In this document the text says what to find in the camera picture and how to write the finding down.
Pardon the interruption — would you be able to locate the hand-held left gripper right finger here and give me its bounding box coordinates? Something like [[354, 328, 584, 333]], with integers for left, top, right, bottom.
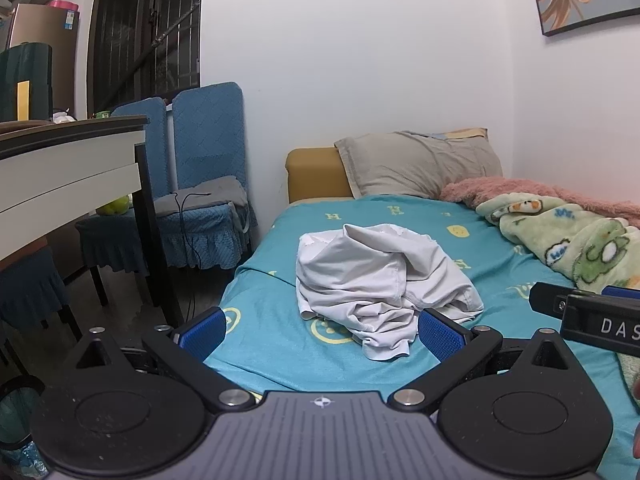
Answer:
[[390, 308, 571, 413]]

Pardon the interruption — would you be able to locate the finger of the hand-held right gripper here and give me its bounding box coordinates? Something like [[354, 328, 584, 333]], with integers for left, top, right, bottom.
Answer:
[[602, 285, 640, 302], [529, 282, 583, 319]]

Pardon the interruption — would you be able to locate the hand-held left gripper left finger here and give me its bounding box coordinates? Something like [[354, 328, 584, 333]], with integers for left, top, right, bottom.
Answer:
[[75, 306, 257, 413]]

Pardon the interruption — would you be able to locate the white t-shirt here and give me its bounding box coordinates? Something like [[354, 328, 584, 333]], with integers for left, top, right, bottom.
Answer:
[[295, 222, 485, 362]]

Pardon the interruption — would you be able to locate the person's right hand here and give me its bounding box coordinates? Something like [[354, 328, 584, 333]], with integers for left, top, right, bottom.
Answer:
[[632, 377, 640, 461]]

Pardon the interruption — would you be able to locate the green cartoon printed blanket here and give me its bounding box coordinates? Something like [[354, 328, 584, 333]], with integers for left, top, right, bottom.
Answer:
[[475, 194, 640, 403]]

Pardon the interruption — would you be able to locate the bed with teal patterned sheet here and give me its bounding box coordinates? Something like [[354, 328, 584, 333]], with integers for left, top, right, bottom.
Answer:
[[202, 192, 640, 480]]

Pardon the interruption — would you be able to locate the pink fluffy blanket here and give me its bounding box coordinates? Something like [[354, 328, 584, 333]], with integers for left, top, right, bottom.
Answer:
[[439, 176, 640, 231]]

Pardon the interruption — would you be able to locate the grey folded cloth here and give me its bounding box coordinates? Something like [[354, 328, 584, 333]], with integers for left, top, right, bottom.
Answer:
[[152, 176, 250, 213]]

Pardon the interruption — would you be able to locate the yellow green ball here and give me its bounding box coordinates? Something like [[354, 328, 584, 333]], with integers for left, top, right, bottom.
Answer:
[[96, 196, 132, 217]]

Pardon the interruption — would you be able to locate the grey pillow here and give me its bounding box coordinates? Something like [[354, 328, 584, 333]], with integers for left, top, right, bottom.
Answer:
[[334, 130, 503, 200]]

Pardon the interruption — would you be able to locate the blue covered chair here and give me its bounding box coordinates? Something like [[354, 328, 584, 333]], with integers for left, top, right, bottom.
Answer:
[[150, 81, 258, 271], [75, 96, 173, 307], [0, 245, 83, 341]]

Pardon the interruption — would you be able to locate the yellow pillow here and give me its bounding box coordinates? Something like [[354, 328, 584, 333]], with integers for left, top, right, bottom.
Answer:
[[425, 127, 489, 142]]

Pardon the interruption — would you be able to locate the mustard yellow bed headboard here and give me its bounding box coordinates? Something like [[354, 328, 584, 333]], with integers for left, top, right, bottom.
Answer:
[[286, 147, 356, 204]]

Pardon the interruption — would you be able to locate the teal waste bin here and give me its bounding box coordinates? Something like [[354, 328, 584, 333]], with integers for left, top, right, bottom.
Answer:
[[0, 375, 51, 480]]

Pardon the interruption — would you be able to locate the dark metal grille door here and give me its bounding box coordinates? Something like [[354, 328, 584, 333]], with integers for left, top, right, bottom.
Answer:
[[87, 0, 205, 118]]

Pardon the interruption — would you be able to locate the dark green padded chair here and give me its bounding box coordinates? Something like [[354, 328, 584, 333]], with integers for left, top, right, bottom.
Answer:
[[0, 42, 53, 123]]

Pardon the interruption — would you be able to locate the gold refrigerator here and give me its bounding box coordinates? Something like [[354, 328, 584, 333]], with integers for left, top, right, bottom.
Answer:
[[9, 2, 81, 121]]

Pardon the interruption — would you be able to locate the black cable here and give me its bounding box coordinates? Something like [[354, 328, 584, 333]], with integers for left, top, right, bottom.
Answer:
[[172, 190, 214, 272]]

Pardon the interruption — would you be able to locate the white table with black frame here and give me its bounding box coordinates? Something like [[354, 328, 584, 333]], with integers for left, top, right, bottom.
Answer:
[[0, 115, 186, 328]]

